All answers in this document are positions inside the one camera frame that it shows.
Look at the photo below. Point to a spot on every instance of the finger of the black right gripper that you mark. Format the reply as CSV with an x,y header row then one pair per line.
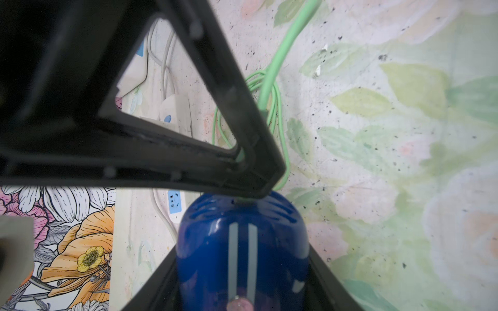
x,y
61,62

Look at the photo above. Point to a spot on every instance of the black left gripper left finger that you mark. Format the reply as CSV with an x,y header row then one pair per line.
x,y
162,289

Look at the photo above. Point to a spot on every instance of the white blue power strip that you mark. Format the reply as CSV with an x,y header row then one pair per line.
x,y
159,144

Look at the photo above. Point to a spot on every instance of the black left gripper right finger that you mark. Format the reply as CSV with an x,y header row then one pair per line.
x,y
323,291

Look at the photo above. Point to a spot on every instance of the blue electric shaver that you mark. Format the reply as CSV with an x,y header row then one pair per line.
x,y
229,248

